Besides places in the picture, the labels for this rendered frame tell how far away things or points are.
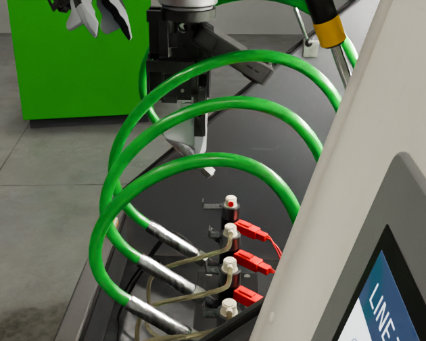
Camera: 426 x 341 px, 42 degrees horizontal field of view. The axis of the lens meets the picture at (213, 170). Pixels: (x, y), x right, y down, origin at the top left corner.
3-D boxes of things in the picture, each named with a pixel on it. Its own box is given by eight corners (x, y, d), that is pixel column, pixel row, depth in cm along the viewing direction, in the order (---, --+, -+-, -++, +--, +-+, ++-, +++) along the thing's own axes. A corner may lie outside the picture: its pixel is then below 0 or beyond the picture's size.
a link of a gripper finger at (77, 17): (80, 53, 93) (72, 11, 96) (101, 32, 89) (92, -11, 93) (64, 48, 90) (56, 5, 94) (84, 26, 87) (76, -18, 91)
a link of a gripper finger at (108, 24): (123, 51, 101) (90, 9, 100) (143, 31, 98) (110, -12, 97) (113, 55, 99) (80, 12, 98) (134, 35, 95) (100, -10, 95)
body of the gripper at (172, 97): (154, 88, 80) (152, 1, 75) (214, 90, 80) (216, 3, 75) (147, 105, 73) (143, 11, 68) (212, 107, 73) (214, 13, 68)
